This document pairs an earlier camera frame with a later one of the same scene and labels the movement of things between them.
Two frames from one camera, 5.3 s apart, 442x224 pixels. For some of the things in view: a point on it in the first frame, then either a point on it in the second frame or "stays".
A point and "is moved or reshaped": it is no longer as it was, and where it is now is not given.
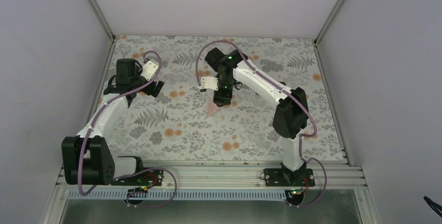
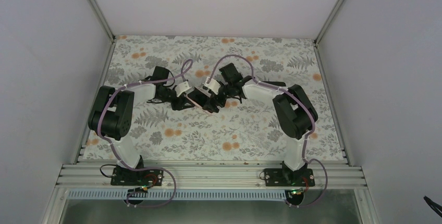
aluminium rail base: [230, 175] stays
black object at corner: [434, 206] stays
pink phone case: [212, 107] is moved or reshaped
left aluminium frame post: [96, 8] stays
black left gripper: [149, 90] → [179, 104]
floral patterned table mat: [183, 122] stays
